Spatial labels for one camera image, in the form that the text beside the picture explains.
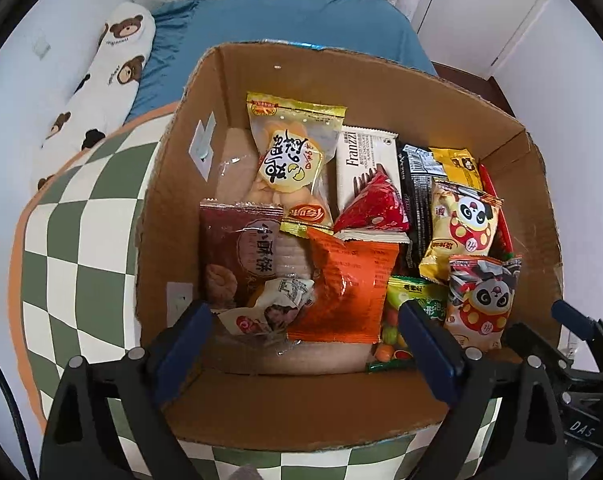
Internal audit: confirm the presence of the red panda snack packet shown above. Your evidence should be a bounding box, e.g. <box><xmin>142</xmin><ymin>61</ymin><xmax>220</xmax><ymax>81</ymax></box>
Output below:
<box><xmin>443</xmin><ymin>256</ymin><xmax>522</xmax><ymax>352</ymax></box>

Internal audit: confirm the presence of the red white snack packet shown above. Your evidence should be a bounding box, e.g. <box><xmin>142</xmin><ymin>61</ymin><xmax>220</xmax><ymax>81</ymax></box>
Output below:
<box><xmin>478</xmin><ymin>162</ymin><xmax>515</xmax><ymax>261</ymax></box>

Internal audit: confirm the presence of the yellow panda snack packet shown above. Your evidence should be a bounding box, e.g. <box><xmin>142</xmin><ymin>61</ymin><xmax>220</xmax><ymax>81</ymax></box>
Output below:
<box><xmin>419</xmin><ymin>179</ymin><xmax>503</xmax><ymax>284</ymax></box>

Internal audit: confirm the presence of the green gum ball packet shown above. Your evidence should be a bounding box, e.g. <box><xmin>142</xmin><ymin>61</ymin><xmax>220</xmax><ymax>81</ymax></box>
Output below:
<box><xmin>365</xmin><ymin>274</ymin><xmax>449</xmax><ymax>373</ymax></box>

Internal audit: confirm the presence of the black yellow snack bag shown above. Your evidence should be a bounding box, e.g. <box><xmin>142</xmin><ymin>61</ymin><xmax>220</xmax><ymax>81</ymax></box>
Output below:
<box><xmin>398</xmin><ymin>144</ymin><xmax>484</xmax><ymax>271</ymax></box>

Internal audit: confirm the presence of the orange snack packet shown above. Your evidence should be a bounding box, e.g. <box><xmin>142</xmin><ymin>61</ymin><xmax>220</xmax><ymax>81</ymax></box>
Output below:
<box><xmin>287</xmin><ymin>228</ymin><xmax>399</xmax><ymax>344</ymax></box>

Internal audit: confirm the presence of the red triangular snack packet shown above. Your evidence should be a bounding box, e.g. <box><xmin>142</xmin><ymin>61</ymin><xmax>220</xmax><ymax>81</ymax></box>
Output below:
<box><xmin>334</xmin><ymin>169</ymin><xmax>410</xmax><ymax>232</ymax></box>

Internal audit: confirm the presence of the brown snack packet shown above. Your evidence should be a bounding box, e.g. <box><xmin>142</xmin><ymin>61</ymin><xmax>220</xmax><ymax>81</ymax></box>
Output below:
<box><xmin>199</xmin><ymin>200</ymin><xmax>312</xmax><ymax>309</ymax></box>

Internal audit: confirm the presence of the white Franzzi wafer pack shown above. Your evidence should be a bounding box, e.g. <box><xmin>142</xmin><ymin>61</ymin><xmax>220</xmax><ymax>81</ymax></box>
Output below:
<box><xmin>335</xmin><ymin>126</ymin><xmax>410</xmax><ymax>244</ymax></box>

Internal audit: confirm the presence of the yellow biscuit snack bag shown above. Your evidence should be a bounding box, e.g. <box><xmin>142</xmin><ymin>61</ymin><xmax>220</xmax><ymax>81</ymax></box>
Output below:
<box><xmin>246</xmin><ymin>91</ymin><xmax>347</xmax><ymax>234</ymax></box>

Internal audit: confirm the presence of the clear small cookie packet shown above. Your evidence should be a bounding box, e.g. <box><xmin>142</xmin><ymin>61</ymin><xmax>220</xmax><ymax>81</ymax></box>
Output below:
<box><xmin>211</xmin><ymin>278</ymin><xmax>315</xmax><ymax>338</ymax></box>

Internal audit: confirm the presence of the green white checkered mat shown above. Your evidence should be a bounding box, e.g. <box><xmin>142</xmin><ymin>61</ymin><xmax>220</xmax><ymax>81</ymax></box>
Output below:
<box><xmin>6</xmin><ymin>102</ymin><xmax>503</xmax><ymax>480</ymax></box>

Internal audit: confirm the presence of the cardboard milk box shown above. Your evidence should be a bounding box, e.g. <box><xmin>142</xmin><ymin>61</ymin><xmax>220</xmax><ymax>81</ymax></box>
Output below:
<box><xmin>135</xmin><ymin>42</ymin><xmax>563</xmax><ymax>452</ymax></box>

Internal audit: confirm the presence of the white door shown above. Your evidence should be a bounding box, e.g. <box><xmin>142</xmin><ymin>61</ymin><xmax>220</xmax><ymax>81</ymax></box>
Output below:
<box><xmin>411</xmin><ymin>0</ymin><xmax>543</xmax><ymax>77</ymax></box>

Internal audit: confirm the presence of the bear print long pillow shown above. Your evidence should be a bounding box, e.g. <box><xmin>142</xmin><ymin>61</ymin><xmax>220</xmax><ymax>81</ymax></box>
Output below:
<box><xmin>31</xmin><ymin>2</ymin><xmax>156</xmax><ymax>191</ymax></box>

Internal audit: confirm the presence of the blue bed sheet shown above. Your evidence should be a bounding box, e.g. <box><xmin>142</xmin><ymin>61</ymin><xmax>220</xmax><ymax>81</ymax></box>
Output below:
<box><xmin>126</xmin><ymin>0</ymin><xmax>436</xmax><ymax>120</ymax></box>

